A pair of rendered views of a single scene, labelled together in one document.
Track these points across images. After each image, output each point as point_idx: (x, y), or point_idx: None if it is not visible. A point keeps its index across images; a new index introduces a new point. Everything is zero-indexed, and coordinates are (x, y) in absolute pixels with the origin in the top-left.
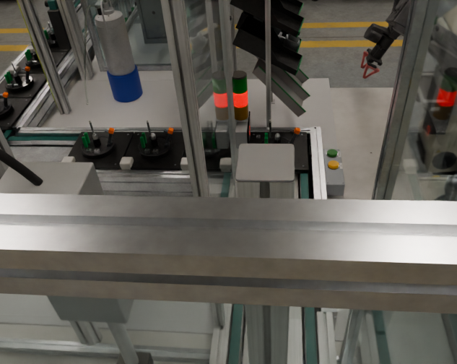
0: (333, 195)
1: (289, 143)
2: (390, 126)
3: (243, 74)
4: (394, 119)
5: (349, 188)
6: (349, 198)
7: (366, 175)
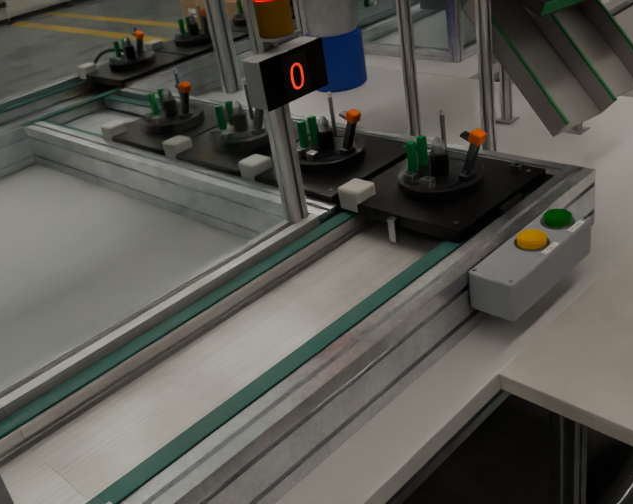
0: (490, 313)
1: (462, 169)
2: None
3: None
4: None
5: (569, 324)
6: (545, 343)
7: None
